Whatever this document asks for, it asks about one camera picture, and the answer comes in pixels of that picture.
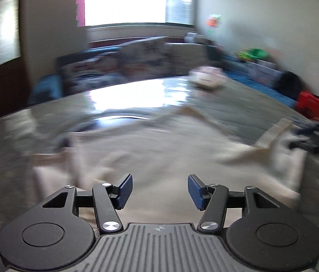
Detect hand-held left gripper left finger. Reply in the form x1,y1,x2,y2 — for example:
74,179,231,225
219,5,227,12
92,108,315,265
42,173,134,234

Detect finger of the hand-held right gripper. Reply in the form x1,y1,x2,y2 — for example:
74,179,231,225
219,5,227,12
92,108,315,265
288,139,319,153
294,124,319,136

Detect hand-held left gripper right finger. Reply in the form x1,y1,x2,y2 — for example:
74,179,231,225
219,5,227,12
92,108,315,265
187,175,280,232

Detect beige garment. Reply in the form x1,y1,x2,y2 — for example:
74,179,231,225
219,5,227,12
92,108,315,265
33,106,304,225

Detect red box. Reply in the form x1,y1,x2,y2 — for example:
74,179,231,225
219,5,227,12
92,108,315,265
295,90,319,121

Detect black bag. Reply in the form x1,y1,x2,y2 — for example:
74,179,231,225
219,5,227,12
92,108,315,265
273,70,302,97

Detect round black induction cooktop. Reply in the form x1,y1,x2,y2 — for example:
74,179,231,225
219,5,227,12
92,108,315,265
72,113,160,133

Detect clear printed plastic bag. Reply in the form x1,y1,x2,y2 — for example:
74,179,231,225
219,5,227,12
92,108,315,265
247,60,279,86

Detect blue sofa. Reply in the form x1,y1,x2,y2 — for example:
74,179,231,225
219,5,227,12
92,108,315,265
29,37,299,109

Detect green plastic bowl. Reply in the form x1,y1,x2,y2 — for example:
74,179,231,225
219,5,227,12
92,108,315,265
237,48,269,62

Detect white bag on table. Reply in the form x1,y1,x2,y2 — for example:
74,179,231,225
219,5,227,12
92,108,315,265
189,66,226,89

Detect dark teal cushion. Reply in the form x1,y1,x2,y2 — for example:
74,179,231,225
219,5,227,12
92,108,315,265
205,45,223,63

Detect wide butterfly print cushion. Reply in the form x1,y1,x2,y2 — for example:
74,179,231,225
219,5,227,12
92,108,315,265
58,53,121,95

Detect plain grey cushion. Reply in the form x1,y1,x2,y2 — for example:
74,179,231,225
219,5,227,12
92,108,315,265
171,42,209,75

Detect square butterfly print cushion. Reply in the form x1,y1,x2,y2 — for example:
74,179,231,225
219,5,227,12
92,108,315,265
118,38,175,78

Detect orange flower decoration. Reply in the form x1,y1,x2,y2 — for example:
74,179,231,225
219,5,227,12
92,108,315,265
206,14,223,29

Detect window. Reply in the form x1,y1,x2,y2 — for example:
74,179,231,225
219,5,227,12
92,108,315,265
76,0,197,28

